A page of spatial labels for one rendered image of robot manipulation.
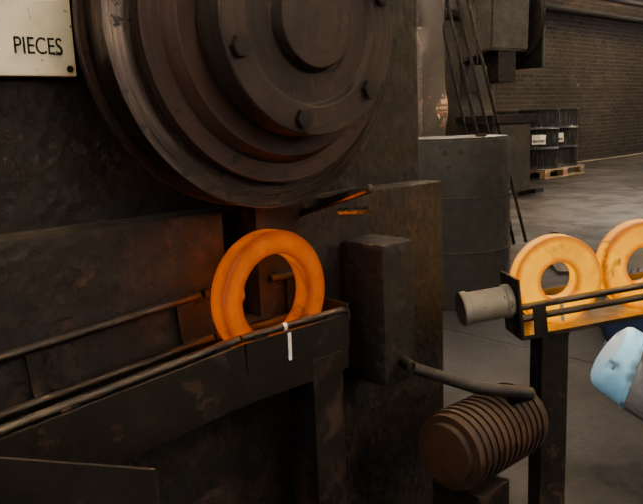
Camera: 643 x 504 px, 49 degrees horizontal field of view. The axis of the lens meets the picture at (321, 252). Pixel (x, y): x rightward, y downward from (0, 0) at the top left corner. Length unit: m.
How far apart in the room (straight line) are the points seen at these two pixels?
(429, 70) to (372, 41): 4.27
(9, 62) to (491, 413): 0.85
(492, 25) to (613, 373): 8.12
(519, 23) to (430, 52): 3.98
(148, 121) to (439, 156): 2.85
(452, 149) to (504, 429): 2.54
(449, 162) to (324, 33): 2.74
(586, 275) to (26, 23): 0.95
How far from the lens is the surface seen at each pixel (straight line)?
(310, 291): 1.05
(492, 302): 1.24
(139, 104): 0.85
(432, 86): 5.26
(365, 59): 0.97
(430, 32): 5.28
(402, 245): 1.15
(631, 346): 0.77
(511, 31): 9.04
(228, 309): 0.96
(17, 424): 0.84
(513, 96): 12.70
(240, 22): 0.84
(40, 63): 0.95
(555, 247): 1.27
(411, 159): 1.39
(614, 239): 1.32
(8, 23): 0.95
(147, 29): 0.85
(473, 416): 1.17
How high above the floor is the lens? 0.99
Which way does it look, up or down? 10 degrees down
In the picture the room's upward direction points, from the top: 2 degrees counter-clockwise
